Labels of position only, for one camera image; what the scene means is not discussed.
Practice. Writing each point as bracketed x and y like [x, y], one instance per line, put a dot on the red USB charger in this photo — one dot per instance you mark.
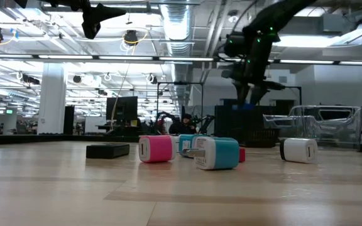
[242, 154]

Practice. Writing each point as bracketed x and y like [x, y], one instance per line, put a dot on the blue white USB charger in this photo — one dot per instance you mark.
[185, 141]
[222, 153]

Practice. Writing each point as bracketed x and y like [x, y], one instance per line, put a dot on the black monitor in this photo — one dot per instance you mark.
[121, 108]

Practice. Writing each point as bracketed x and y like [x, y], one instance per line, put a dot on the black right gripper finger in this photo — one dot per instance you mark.
[242, 92]
[258, 94]

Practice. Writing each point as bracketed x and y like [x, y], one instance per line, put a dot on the black mesh basket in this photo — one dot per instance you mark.
[262, 138]

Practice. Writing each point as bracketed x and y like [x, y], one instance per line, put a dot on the black box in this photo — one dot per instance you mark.
[107, 151]

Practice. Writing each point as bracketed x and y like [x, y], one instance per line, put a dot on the clear plastic bin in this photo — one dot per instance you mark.
[341, 128]

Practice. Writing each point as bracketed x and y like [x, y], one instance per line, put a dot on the black tall cabinet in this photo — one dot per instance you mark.
[68, 120]

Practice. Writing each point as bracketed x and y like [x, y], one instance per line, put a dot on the silver ventilation duct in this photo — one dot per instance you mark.
[178, 25]

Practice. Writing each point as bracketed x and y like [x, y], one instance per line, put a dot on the pink white USB charger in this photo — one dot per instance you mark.
[157, 149]

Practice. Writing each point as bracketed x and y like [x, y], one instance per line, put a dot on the black partition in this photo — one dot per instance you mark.
[228, 122]

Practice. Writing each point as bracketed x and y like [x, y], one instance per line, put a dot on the person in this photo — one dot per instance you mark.
[184, 125]

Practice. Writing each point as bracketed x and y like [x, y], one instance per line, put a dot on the black station frame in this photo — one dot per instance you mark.
[294, 87]

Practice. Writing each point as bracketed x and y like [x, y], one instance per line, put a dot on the white pillar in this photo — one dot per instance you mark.
[52, 103]

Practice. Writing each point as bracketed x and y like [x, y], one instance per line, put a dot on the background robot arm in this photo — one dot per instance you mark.
[162, 120]

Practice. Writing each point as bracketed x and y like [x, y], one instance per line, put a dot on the overhead light bar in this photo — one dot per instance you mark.
[184, 59]

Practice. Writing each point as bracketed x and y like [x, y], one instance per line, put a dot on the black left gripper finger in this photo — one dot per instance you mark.
[91, 29]
[104, 12]

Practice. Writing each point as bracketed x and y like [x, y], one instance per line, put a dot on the white black USB charger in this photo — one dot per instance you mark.
[298, 150]

